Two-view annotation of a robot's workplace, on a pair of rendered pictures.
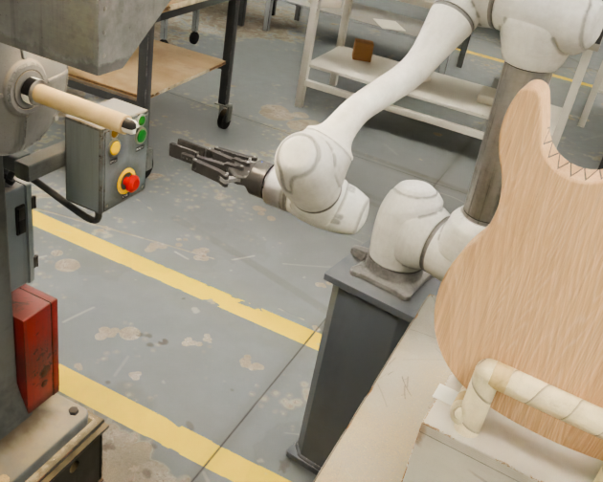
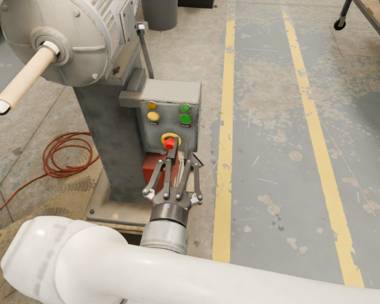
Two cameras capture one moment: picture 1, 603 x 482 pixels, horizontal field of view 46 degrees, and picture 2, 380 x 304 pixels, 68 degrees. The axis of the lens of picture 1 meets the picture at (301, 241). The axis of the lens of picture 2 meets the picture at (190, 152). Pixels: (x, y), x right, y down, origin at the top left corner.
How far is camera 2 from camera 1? 1.30 m
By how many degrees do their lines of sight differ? 59
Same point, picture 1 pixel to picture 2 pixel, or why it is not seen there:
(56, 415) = not seen: hidden behind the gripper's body
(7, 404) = (140, 192)
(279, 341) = not seen: hidden behind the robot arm
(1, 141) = (46, 75)
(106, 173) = (148, 128)
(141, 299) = (301, 199)
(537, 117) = not seen: outside the picture
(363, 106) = (117, 281)
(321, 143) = (17, 262)
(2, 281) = (131, 145)
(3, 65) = (26, 26)
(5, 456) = (125, 210)
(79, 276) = (292, 165)
